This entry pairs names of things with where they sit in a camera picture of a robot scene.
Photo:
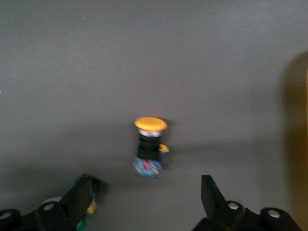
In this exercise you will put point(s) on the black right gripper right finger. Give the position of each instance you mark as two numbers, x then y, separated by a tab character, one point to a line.
223	216

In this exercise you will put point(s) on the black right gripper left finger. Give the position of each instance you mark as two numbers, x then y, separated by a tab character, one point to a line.
60	216

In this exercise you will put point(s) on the green mushroom push button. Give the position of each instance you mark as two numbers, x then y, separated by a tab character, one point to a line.
81	226

